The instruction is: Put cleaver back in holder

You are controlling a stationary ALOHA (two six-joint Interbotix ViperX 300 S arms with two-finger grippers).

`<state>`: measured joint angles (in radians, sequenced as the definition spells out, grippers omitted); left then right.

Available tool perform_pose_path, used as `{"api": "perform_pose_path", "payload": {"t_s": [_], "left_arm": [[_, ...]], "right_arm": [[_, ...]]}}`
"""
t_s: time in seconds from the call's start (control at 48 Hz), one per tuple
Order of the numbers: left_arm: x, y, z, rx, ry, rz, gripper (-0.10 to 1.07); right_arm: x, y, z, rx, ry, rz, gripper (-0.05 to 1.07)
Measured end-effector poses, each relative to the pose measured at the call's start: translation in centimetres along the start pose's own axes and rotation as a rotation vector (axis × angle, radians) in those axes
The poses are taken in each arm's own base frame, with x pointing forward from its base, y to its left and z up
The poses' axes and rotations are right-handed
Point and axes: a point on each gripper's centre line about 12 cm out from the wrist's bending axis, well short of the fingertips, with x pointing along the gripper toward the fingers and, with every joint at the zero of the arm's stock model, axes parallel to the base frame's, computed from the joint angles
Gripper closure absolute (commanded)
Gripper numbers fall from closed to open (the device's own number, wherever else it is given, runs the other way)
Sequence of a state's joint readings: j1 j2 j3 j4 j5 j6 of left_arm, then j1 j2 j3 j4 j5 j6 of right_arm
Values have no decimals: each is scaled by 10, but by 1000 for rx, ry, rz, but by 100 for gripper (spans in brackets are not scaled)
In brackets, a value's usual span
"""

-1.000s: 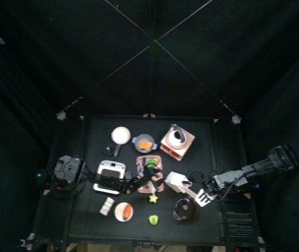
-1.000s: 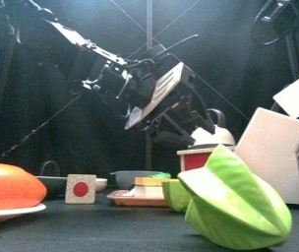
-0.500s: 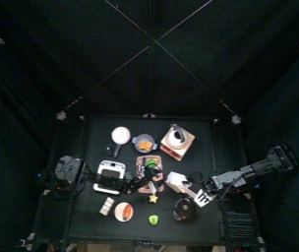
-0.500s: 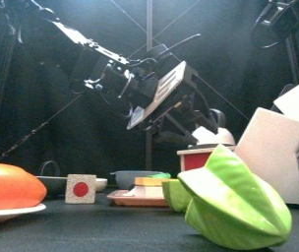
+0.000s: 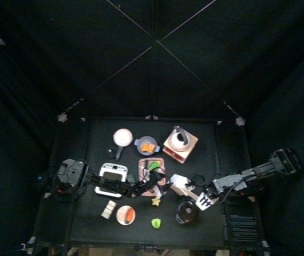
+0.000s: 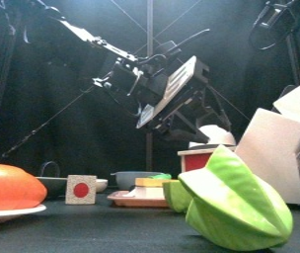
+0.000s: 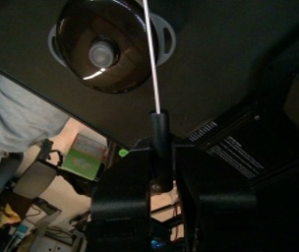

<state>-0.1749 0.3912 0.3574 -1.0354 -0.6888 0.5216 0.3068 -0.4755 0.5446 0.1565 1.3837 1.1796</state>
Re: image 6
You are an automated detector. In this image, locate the white knife holder block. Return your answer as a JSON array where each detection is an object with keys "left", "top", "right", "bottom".
[{"left": 235, "top": 73, "right": 300, "bottom": 206}]

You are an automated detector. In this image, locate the small green toy food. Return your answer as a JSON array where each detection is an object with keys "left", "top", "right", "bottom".
[{"left": 150, "top": 173, "right": 172, "bottom": 181}]

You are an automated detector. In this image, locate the large green starfruit piece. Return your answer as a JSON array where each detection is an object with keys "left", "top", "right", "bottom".
[{"left": 176, "top": 144, "right": 295, "bottom": 252}]

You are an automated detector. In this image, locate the green starfruit slice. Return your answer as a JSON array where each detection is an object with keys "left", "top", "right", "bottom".
[{"left": 162, "top": 179, "right": 195, "bottom": 213}]

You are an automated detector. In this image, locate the pale grey flat slab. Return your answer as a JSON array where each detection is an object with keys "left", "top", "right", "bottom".
[{"left": 127, "top": 186, "right": 166, "bottom": 201}]

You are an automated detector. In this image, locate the blue grey bowl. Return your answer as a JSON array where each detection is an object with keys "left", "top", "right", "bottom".
[{"left": 109, "top": 170, "right": 164, "bottom": 191}]

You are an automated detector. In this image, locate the yellow toy food block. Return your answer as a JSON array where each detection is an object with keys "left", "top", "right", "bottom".
[{"left": 135, "top": 177, "right": 172, "bottom": 188}]

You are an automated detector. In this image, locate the vertical metal frame pole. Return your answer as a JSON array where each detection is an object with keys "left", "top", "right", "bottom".
[{"left": 145, "top": 0, "right": 155, "bottom": 172}]

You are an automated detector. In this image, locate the white plate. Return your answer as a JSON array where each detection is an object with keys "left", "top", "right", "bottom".
[{"left": 0, "top": 204, "right": 49, "bottom": 227}]

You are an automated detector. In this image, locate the pink plastic tray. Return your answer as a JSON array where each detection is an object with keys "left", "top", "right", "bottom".
[{"left": 107, "top": 189, "right": 171, "bottom": 209}]

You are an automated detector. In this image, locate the orange toy fruit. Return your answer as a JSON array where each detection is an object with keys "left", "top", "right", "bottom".
[{"left": 0, "top": 162, "right": 49, "bottom": 212}]

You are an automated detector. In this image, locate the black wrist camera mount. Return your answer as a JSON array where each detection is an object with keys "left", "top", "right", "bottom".
[{"left": 154, "top": 40, "right": 184, "bottom": 62}]

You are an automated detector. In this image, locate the thin dark wire loop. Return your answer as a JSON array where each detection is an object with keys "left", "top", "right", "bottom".
[{"left": 40, "top": 160, "right": 63, "bottom": 179}]

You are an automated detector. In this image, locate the dark grey bowl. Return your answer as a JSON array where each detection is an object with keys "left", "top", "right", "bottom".
[{"left": 36, "top": 176, "right": 68, "bottom": 200}]

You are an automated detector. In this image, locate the wooden coffee grinder white dome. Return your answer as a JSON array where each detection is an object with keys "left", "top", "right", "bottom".
[{"left": 176, "top": 124, "right": 239, "bottom": 173}]

